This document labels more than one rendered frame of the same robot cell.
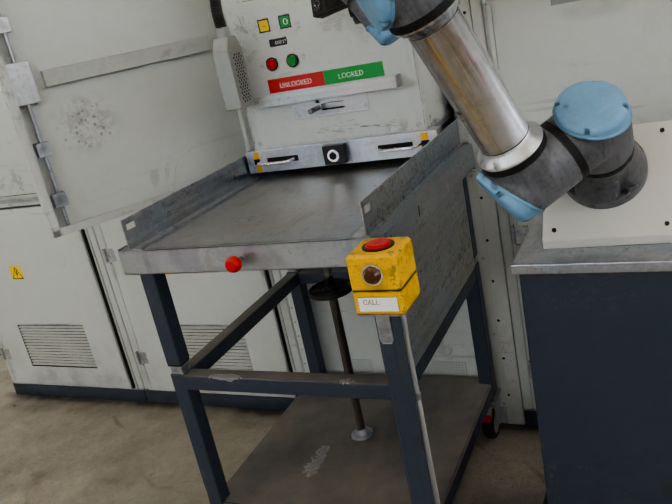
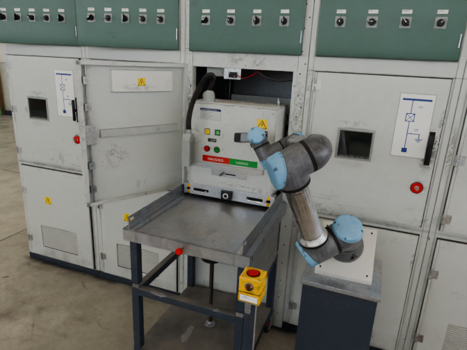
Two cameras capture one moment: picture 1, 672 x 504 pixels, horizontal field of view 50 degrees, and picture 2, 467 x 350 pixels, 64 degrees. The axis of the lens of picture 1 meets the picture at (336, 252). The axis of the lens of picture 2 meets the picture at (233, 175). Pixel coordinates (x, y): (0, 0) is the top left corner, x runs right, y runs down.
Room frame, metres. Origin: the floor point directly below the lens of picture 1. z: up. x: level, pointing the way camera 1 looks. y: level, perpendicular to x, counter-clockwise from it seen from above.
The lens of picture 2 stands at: (-0.10, 0.18, 1.61)
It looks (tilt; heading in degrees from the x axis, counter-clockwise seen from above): 17 degrees down; 352
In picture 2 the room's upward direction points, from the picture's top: 3 degrees clockwise
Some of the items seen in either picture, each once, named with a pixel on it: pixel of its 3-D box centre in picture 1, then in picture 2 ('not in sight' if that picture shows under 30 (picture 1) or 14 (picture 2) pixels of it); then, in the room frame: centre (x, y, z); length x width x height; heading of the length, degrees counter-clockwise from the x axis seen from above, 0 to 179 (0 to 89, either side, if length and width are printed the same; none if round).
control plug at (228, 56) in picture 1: (233, 72); (188, 149); (1.88, 0.16, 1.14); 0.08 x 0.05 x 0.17; 153
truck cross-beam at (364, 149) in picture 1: (340, 150); (228, 193); (1.86, -0.07, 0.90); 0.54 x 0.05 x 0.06; 63
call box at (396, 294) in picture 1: (383, 275); (252, 285); (1.03, -0.06, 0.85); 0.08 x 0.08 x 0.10; 63
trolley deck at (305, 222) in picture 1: (312, 203); (213, 219); (1.68, 0.03, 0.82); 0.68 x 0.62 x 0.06; 153
